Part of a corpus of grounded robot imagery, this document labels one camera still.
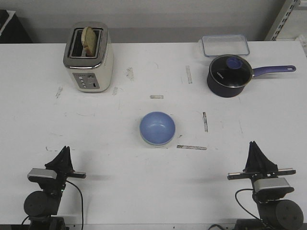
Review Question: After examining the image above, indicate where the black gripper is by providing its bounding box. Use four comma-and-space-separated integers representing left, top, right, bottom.
43, 146, 86, 194
227, 141, 296, 186

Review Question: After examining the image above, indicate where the blue bowl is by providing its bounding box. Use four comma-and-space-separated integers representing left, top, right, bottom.
139, 111, 176, 146

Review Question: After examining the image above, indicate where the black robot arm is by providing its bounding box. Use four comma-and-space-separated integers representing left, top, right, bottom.
227, 141, 304, 230
24, 146, 86, 230

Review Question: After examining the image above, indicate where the dark blue saucepan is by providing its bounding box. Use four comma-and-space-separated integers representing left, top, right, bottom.
207, 65, 296, 98

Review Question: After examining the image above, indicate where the glass pot lid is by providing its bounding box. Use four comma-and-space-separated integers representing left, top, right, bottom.
209, 55, 252, 88

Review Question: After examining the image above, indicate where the cream and chrome toaster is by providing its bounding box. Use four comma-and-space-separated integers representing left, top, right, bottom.
63, 22, 114, 93

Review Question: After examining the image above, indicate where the clear plastic food container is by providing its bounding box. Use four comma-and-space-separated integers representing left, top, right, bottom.
201, 34, 250, 57

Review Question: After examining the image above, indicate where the toasted bread slice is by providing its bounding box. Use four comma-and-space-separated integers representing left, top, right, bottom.
81, 26, 97, 57

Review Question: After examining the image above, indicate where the black box at left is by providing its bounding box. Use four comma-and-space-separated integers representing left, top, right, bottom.
0, 9, 33, 44

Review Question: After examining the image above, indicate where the metal slotted shelf upright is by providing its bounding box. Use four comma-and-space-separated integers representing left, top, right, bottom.
264, 0, 307, 41

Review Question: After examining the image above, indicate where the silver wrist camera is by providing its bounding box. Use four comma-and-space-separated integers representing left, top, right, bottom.
27, 168, 57, 183
253, 178, 294, 196

